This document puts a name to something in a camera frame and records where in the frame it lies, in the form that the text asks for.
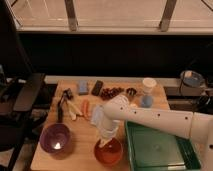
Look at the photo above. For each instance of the orange red bowl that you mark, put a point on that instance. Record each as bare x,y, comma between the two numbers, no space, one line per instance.
110,154

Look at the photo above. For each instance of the black rectangular block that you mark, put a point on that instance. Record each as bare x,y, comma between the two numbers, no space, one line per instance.
97,88

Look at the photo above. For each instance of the purple bowl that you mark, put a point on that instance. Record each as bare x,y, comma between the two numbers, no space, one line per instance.
54,138

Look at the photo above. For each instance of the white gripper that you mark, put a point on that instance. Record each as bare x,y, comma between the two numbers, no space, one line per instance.
107,129

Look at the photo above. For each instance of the orange carrot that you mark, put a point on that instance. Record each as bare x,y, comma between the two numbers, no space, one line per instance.
85,109

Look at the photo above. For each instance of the dark red grape bunch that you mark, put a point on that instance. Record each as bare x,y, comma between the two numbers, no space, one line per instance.
109,93

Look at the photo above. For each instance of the blue sponge block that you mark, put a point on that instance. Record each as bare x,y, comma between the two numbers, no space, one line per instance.
83,87

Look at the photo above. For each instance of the small dark cup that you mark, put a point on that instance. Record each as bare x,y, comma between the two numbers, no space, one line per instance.
131,92

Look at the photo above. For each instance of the grey round dish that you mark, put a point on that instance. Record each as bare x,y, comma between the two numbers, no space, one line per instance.
191,78

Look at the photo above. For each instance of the white and blue hourglass cup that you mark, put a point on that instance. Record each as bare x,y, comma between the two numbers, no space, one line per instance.
148,84

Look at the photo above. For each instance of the light blue cloth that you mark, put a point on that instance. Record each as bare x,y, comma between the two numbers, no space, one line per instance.
97,114

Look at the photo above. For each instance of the cream banana peel piece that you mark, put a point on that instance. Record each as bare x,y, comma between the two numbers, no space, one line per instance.
73,110

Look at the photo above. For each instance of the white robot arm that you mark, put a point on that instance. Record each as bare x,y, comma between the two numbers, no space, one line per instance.
197,127

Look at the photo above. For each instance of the black handled tool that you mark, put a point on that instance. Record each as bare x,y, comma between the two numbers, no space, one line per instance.
66,95

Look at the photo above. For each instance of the black office chair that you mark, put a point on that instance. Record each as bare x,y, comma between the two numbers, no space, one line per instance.
20,87

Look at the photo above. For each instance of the green plastic bin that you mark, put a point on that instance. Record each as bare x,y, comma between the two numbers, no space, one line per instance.
152,150

